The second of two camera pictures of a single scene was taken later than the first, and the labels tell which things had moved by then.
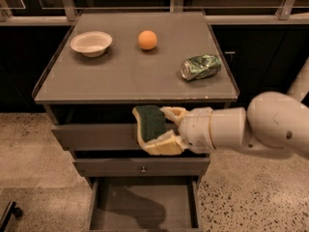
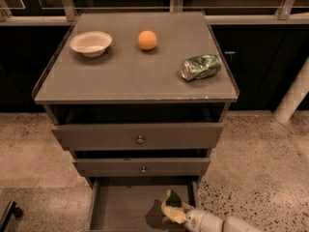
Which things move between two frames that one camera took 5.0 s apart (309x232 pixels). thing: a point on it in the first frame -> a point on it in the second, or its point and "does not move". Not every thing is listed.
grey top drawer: [99, 136] does not move
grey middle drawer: [108, 167] does not move
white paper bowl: [91, 43] does not move
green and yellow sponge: [151, 122] -> [173, 200]
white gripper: [195, 130] -> [202, 220]
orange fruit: [147, 40] does not move
